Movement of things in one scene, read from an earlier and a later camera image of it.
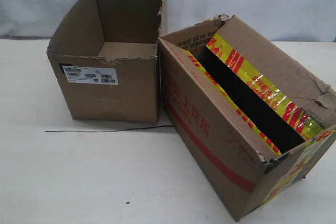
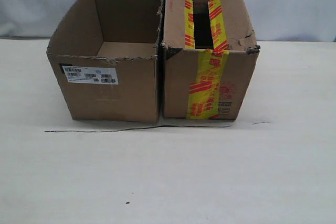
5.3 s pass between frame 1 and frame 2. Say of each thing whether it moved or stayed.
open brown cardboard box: stayed
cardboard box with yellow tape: moved
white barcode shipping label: stayed
